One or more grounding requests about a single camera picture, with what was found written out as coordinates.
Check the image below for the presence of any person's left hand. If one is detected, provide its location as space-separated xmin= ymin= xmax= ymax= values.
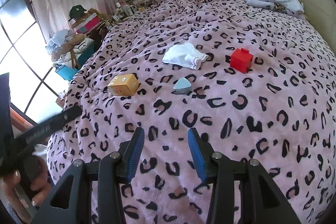
xmin=1 ymin=156 xmax=52 ymax=223

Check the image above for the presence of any pink leopard print blanket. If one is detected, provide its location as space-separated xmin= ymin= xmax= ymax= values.
xmin=47 ymin=0 xmax=335 ymax=223

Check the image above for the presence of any yellow cardboard box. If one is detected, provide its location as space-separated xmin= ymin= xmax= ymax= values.
xmin=108 ymin=74 xmax=139 ymax=97

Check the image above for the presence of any light blue triangular sponge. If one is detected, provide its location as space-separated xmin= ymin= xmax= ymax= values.
xmin=173 ymin=77 xmax=191 ymax=94

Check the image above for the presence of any pink white box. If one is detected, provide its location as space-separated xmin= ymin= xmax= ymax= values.
xmin=73 ymin=13 xmax=100 ymax=34

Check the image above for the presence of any red cube box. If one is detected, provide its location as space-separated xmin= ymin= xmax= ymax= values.
xmin=230 ymin=48 xmax=253 ymax=73

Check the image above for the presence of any dark green cap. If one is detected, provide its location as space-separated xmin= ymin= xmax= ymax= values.
xmin=68 ymin=5 xmax=87 ymax=22

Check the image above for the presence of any white crumpled cloth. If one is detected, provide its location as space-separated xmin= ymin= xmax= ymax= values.
xmin=162 ymin=43 xmax=209 ymax=70

